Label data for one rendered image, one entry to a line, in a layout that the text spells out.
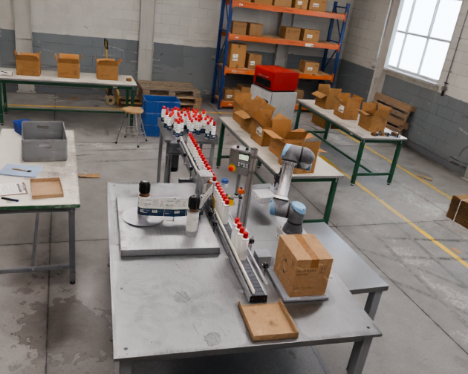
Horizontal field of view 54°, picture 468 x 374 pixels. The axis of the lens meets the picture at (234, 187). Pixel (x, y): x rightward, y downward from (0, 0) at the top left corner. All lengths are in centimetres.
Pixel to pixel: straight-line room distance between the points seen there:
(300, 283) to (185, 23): 848
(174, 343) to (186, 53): 885
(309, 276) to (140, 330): 104
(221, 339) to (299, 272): 63
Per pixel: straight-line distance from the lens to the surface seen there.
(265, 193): 401
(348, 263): 349
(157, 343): 253
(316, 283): 295
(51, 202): 394
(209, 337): 259
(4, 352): 381
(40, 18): 1045
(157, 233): 334
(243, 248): 308
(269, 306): 285
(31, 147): 469
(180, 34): 1073
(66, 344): 378
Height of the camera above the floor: 255
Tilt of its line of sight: 23 degrees down
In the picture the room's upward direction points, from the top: 8 degrees clockwise
